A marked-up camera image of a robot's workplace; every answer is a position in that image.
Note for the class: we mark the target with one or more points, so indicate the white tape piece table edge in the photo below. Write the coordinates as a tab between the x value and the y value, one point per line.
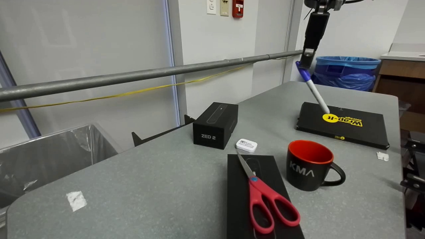
383	156

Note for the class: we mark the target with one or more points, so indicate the white wall switch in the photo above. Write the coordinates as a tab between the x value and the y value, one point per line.
211	7

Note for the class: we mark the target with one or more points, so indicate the blue lined trash bin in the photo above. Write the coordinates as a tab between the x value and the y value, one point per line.
348	72

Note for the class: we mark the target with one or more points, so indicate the small white case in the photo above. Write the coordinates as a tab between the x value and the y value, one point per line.
246	145

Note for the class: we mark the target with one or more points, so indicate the blue and white marker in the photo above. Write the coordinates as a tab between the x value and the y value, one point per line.
307	79

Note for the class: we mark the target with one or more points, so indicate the red fire alarm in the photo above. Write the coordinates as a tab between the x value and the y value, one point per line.
238	5

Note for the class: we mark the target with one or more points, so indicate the grey metal rail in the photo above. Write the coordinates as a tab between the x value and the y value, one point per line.
105	80

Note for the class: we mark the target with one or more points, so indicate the grey plastic bin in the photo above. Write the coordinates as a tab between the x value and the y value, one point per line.
37	162

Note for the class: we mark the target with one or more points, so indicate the long black box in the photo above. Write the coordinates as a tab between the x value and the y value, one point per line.
238	214

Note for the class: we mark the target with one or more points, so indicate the white tape piece far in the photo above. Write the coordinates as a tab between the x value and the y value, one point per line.
76	201

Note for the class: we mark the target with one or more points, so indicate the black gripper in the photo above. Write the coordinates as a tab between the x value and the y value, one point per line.
316	25

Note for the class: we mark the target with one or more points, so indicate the small black box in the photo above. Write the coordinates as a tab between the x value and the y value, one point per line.
215	125

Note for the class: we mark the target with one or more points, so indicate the black mug red inside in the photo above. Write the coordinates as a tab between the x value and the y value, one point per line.
311	165

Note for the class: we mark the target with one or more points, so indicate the wooden cabinet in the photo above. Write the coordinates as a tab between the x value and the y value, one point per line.
404	77

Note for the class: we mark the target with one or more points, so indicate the flat black box yellow logo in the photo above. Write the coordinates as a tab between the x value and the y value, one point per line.
343	124

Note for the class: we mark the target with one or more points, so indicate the red handled scissors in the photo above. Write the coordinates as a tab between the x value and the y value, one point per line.
261	193

